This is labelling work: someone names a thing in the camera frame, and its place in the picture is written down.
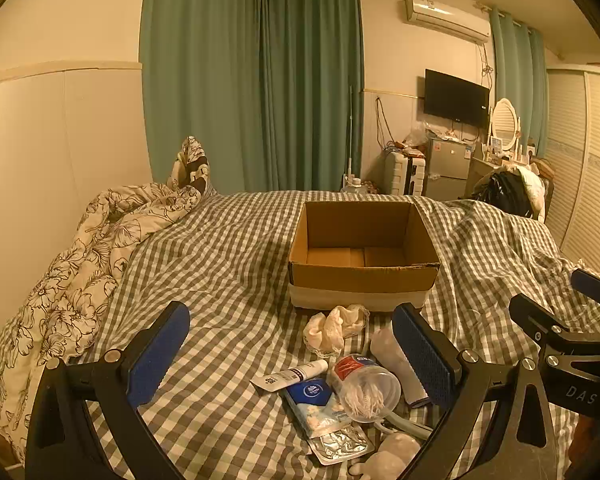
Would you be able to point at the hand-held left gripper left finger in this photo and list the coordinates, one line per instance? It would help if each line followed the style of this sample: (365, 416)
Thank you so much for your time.
(160, 350)

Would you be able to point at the blue tissue pack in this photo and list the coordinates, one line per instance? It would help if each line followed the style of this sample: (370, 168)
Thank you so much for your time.
(312, 400)

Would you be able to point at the grey curved plastic piece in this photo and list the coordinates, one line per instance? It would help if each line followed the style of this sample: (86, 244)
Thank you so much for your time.
(405, 427)

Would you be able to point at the narrow green curtain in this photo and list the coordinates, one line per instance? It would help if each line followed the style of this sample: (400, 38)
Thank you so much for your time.
(517, 80)

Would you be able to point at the clear cotton swab container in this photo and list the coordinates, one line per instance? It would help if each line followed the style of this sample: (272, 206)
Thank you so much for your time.
(367, 390)

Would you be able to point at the silver blister pack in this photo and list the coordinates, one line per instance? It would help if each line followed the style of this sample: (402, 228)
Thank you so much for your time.
(341, 444)

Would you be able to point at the black wall television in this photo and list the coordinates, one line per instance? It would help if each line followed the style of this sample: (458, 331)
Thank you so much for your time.
(455, 97)

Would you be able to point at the grey checked bed sheet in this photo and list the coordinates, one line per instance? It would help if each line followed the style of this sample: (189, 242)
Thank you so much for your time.
(230, 260)

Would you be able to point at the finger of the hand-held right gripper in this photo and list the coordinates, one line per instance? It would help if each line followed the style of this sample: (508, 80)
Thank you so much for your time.
(532, 316)
(596, 285)

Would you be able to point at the white oval vanity mirror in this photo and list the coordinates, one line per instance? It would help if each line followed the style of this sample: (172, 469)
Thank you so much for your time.
(503, 120)

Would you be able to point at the wide green curtain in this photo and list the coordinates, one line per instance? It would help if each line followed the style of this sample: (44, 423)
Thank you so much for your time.
(310, 85)
(200, 85)

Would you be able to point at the small grey fridge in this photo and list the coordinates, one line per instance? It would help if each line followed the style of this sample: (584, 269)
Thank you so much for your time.
(447, 167)

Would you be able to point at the cardboard box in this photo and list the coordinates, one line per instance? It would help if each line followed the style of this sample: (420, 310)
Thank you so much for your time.
(360, 285)

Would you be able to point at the black bag on chair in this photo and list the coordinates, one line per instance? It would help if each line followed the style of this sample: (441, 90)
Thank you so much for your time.
(502, 192)

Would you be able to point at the white garment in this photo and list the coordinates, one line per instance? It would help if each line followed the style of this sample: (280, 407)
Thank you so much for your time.
(532, 185)

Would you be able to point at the white plush toy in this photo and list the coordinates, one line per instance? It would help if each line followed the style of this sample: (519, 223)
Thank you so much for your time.
(392, 455)

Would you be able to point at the floral quilt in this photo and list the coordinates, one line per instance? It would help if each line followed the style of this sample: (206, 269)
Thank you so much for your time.
(70, 285)

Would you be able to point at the white plastic bag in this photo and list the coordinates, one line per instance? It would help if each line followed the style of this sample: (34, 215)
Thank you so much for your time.
(332, 330)

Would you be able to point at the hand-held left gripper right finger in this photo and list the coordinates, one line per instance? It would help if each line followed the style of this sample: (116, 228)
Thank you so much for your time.
(425, 355)

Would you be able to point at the clear plastic bag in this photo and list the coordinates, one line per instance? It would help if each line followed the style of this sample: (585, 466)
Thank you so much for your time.
(416, 136)

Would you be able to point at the dressing table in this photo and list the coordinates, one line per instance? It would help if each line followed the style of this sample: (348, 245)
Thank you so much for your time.
(480, 172)

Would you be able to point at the white louvred wardrobe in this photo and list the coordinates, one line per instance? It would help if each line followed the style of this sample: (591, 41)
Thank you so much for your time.
(590, 160)

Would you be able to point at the white ribbed suitcase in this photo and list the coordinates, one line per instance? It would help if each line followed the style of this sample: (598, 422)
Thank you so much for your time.
(402, 175)

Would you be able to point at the white squeeze tube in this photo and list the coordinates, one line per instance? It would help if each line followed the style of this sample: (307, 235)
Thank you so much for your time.
(292, 376)

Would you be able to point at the white air conditioner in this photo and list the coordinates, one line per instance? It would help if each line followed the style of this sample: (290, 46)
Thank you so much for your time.
(442, 17)

